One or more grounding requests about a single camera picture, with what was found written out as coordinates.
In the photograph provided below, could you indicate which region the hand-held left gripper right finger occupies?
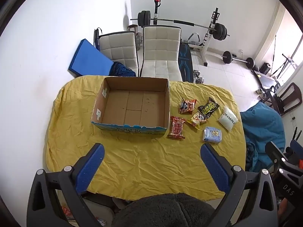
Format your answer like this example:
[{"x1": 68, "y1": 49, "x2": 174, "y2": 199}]
[{"x1": 201, "y1": 143, "x2": 279, "y2": 227}]

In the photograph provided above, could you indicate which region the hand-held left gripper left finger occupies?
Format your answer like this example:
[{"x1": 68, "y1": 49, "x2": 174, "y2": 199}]
[{"x1": 27, "y1": 143, "x2": 106, "y2": 227}]

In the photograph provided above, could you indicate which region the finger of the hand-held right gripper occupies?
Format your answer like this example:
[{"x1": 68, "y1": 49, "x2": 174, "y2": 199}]
[
  {"x1": 290, "y1": 139, "x2": 303, "y2": 155},
  {"x1": 265, "y1": 141, "x2": 288, "y2": 169}
]

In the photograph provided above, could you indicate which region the light blue tissue pack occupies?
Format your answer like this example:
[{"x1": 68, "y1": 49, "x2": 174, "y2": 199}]
[{"x1": 202, "y1": 127, "x2": 224, "y2": 145}]

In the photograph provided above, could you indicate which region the white air pillow packet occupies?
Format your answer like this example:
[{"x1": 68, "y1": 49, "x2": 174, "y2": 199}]
[{"x1": 218, "y1": 106, "x2": 237, "y2": 132}]

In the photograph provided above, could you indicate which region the yellow panda snack packet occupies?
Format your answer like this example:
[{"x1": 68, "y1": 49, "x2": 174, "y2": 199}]
[{"x1": 186, "y1": 112, "x2": 208, "y2": 130}]

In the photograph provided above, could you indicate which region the red patterned snack packet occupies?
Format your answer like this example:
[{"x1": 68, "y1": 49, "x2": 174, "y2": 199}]
[{"x1": 167, "y1": 116, "x2": 186, "y2": 139}]

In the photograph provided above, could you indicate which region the black yellow-print packet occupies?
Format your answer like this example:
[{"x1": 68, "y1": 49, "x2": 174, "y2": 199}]
[{"x1": 197, "y1": 97, "x2": 220, "y2": 119}]

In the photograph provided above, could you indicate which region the orange panda snack packet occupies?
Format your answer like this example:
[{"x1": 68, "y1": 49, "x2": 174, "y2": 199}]
[{"x1": 178, "y1": 98, "x2": 197, "y2": 114}]

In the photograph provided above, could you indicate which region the cardboard box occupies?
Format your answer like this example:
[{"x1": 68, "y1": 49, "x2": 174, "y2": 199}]
[{"x1": 91, "y1": 76, "x2": 171, "y2": 138}]

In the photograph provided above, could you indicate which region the teal bean bag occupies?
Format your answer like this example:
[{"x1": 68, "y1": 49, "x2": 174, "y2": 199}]
[{"x1": 240, "y1": 102, "x2": 286, "y2": 172}]

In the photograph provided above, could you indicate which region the dark wooden chair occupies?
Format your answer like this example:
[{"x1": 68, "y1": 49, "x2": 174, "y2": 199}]
[{"x1": 275, "y1": 83, "x2": 302, "y2": 116}]

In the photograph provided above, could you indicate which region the yellow tablecloth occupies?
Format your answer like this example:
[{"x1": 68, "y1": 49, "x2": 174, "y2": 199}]
[{"x1": 45, "y1": 74, "x2": 247, "y2": 201}]

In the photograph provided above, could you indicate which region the dark fleece clothing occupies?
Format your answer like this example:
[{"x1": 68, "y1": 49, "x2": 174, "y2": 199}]
[{"x1": 111, "y1": 193, "x2": 216, "y2": 227}]

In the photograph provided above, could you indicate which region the black box speaker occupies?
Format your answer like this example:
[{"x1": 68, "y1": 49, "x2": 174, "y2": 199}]
[{"x1": 260, "y1": 63, "x2": 272, "y2": 75}]

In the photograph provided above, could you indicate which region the chrome dumbbell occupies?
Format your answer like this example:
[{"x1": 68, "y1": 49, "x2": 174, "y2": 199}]
[{"x1": 193, "y1": 70, "x2": 205, "y2": 85}]

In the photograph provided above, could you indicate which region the short barbell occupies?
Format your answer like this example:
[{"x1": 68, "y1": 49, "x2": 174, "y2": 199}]
[{"x1": 221, "y1": 51, "x2": 255, "y2": 68}]

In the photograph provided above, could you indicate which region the dark blue jacket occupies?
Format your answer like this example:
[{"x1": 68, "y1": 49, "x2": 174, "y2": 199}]
[{"x1": 109, "y1": 62, "x2": 137, "y2": 77}]

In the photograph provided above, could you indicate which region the blue foam mat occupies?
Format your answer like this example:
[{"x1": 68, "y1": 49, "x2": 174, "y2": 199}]
[{"x1": 68, "y1": 38, "x2": 114, "y2": 78}]

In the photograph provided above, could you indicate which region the black weight bench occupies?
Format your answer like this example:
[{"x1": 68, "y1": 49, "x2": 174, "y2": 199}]
[{"x1": 179, "y1": 42, "x2": 193, "y2": 82}]

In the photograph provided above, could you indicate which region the white padded chair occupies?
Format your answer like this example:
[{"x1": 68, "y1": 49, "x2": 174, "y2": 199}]
[
  {"x1": 98, "y1": 31, "x2": 139, "y2": 77},
  {"x1": 140, "y1": 26, "x2": 183, "y2": 83}
]

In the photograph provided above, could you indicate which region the white barbell rack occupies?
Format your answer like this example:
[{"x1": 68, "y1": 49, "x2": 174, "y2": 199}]
[{"x1": 151, "y1": 0, "x2": 220, "y2": 67}]

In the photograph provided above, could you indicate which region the long barbell with black plates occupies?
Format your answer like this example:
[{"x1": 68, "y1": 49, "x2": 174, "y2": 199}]
[{"x1": 130, "y1": 11, "x2": 230, "y2": 40}]

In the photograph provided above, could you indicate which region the grey exercise frame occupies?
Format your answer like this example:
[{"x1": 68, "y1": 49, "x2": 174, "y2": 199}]
[{"x1": 188, "y1": 33, "x2": 202, "y2": 46}]

